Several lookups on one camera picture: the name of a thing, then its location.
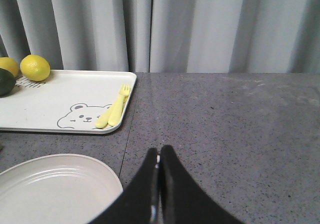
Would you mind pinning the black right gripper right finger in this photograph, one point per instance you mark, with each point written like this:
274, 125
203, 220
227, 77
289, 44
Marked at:
183, 201

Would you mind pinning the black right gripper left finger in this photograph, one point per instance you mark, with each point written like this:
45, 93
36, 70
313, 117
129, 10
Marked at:
139, 202

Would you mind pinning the beige round plate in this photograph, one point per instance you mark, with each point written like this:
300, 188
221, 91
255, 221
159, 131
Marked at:
57, 189

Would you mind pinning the white bear print tray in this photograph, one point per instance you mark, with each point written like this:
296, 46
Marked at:
68, 101

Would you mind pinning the yellow plastic fork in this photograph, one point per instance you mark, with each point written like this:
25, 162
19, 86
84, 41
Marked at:
117, 107

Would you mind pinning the yellow lemon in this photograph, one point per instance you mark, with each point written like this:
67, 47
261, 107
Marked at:
10, 65
35, 67

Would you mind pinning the dark green lime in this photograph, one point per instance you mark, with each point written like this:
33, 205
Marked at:
7, 82

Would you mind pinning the grey curtain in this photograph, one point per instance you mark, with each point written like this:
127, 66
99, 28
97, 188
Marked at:
189, 36

